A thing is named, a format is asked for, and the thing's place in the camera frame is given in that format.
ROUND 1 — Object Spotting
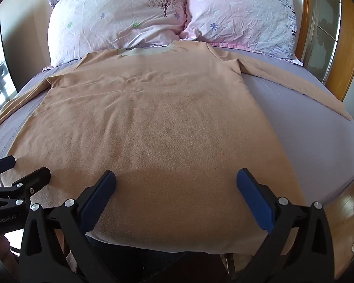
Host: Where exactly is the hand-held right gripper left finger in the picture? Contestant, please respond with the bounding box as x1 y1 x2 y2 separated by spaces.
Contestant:
18 170 117 283

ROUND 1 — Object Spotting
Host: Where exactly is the person's left hand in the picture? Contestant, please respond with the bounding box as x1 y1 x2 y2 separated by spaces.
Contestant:
0 233 20 275

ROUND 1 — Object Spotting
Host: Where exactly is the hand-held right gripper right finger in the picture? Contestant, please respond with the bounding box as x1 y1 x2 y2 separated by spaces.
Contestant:
236 168 334 283

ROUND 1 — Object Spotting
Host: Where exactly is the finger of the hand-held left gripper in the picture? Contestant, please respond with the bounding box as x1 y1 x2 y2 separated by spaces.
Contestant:
0 167 51 210
0 155 16 175

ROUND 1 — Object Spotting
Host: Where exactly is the tan long-sleeve shirt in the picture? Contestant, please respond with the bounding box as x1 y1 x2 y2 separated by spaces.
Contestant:
0 40 354 255

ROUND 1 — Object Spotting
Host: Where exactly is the wooden headboard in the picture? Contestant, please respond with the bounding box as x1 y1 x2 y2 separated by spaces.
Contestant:
295 0 354 101

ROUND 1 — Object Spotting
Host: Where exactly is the pink floral pillow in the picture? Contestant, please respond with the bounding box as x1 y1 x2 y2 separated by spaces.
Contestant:
179 0 305 66

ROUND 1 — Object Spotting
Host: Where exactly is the floral pillow with tree print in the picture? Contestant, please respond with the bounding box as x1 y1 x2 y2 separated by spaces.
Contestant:
47 0 189 67

